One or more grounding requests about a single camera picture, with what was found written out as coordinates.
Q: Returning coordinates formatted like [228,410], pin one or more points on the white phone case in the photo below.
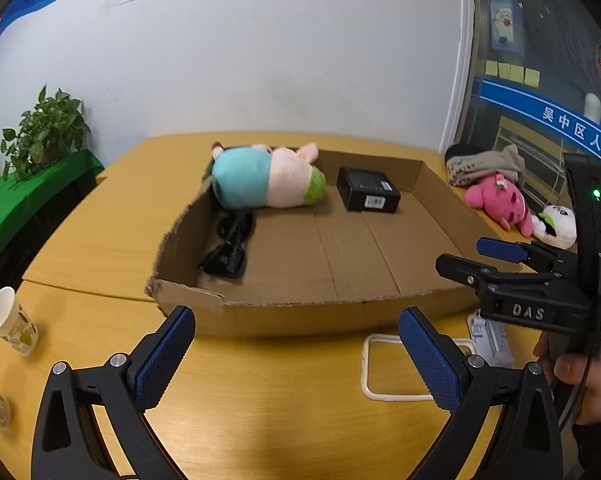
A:
[367,365]

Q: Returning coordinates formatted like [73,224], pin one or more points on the glass partition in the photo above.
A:
[555,20]

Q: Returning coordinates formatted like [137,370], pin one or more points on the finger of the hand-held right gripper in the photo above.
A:
[460,267]
[500,249]

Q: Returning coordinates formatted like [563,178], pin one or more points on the cardboard box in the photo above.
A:
[330,260]

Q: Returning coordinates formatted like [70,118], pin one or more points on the white plush toy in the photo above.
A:
[558,225]

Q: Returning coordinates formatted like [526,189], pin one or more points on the teal pink green plush toy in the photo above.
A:
[240,175]

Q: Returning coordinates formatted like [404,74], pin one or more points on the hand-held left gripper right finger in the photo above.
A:
[430,360]

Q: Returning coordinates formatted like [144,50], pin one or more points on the green tablecloth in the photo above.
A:
[30,195]

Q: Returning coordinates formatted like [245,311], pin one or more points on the black box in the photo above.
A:
[368,187]

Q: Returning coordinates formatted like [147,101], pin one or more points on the blue cartoon poster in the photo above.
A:
[505,20]

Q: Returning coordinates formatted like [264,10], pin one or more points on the wooden desk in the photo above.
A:
[280,410]

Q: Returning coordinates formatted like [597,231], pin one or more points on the grey cloth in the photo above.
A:
[485,165]

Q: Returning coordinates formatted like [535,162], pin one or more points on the black sunglasses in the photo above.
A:
[225,260]

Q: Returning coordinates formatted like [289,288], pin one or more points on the person's right hand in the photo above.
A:
[595,385]

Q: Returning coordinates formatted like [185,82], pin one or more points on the yellow sticky note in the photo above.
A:
[505,70]
[517,73]
[491,67]
[532,76]

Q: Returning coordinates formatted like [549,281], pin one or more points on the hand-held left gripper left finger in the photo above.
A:
[165,355]

